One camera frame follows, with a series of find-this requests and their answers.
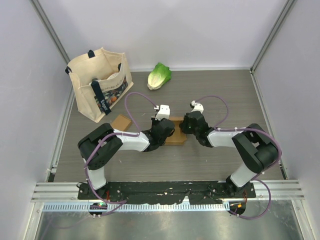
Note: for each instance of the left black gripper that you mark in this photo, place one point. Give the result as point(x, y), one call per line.
point(154, 122)

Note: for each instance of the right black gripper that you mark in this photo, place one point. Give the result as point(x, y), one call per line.
point(183, 125)

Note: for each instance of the brown cardboard box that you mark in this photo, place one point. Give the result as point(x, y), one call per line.
point(121, 123)

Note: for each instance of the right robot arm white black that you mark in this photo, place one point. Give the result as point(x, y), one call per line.
point(257, 149)

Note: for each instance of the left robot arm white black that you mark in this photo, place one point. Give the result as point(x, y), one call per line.
point(99, 146)

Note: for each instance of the green lettuce head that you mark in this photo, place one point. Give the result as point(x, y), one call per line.
point(160, 75)

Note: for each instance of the white item inside bag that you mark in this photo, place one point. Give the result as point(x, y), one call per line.
point(113, 76)

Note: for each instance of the beige canvas tote bag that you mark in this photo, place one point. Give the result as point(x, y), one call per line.
point(94, 94)

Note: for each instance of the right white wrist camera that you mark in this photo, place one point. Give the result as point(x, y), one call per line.
point(196, 107)

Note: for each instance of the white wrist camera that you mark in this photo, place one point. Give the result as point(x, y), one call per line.
point(162, 112)
point(196, 107)

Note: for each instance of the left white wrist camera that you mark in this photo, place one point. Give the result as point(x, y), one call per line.
point(162, 112)

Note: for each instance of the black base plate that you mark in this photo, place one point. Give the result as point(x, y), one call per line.
point(173, 192)

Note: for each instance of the white slotted cable duct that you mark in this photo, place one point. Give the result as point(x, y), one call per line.
point(134, 208)

